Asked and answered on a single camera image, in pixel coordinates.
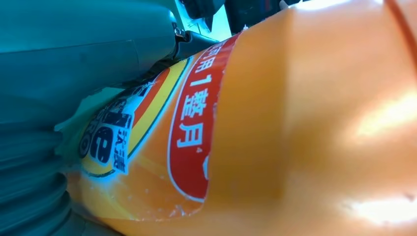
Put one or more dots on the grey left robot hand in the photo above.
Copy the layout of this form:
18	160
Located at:
81	55

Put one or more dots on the orange detergent bottle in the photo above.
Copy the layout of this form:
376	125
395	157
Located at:
277	130

